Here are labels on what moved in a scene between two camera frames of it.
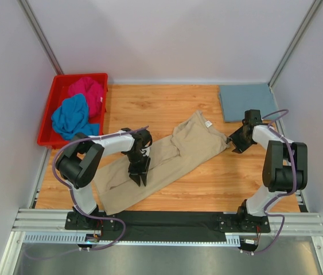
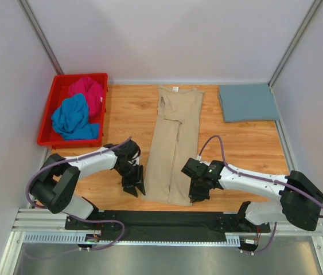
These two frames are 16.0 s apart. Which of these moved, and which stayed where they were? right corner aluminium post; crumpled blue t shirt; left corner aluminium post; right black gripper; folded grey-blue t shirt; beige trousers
Moved: right black gripper; beige trousers
Stayed: folded grey-blue t shirt; crumpled blue t shirt; left corner aluminium post; right corner aluminium post
